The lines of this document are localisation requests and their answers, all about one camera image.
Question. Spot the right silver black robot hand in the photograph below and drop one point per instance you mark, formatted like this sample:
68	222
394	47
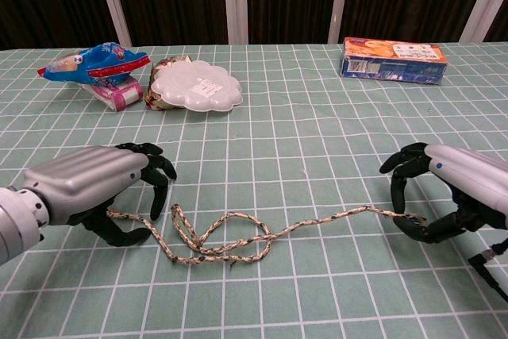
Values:
464	174

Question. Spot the pink and white packet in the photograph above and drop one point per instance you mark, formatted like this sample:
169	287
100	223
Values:
119	95

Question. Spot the gold patterned wrapped package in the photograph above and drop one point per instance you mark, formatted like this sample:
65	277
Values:
155	99

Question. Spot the white scalloped plastic lid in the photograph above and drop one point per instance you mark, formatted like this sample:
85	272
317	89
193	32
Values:
190	84

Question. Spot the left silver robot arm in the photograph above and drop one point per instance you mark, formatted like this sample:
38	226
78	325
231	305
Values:
18	224

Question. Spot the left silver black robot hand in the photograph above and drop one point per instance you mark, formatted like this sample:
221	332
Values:
91	176

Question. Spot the green checked tablecloth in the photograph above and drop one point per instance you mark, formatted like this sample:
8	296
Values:
301	148

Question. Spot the blue snack bag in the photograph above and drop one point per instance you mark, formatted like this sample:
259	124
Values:
92	62

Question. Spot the orange and blue box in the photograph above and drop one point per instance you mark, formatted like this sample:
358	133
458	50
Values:
393	62

